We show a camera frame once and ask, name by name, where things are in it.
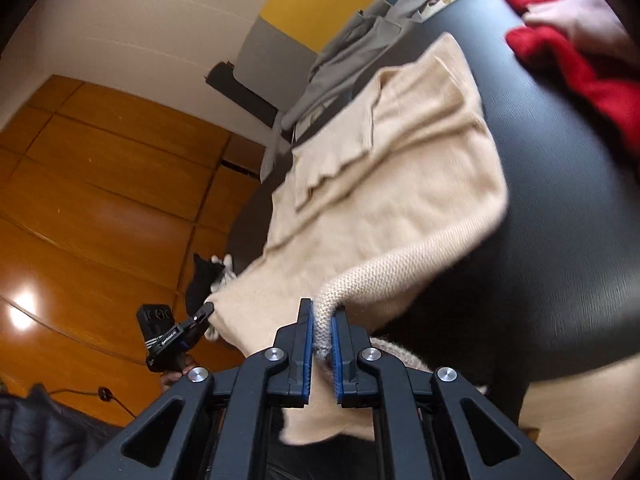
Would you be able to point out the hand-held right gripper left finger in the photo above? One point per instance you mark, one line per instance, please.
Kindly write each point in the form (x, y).
(309, 360)

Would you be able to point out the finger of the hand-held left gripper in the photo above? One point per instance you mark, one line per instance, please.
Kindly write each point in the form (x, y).
(202, 315)

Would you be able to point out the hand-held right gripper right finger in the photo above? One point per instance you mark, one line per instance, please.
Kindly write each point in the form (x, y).
(336, 370)

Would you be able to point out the cream knit sweater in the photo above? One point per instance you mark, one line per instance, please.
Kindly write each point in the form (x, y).
(390, 185)

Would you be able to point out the red sweater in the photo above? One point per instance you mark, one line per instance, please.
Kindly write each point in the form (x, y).
(575, 75)

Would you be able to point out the pink knit sweater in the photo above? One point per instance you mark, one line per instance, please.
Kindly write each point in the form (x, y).
(580, 20)

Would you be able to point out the person's left hand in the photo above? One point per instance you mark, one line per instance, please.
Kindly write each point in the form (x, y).
(182, 364)

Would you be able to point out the black and white fluffy cloth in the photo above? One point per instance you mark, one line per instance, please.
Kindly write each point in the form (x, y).
(200, 280)

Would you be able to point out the person's dark jacket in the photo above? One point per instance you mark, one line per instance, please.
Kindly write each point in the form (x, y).
(40, 435)

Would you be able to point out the black upright panel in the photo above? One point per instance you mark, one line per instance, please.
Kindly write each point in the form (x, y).
(240, 90)

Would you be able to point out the grey yellow blue armchair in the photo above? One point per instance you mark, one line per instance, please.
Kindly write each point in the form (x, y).
(280, 45)

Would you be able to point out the grey garment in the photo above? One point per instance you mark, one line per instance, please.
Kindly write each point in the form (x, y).
(350, 55)

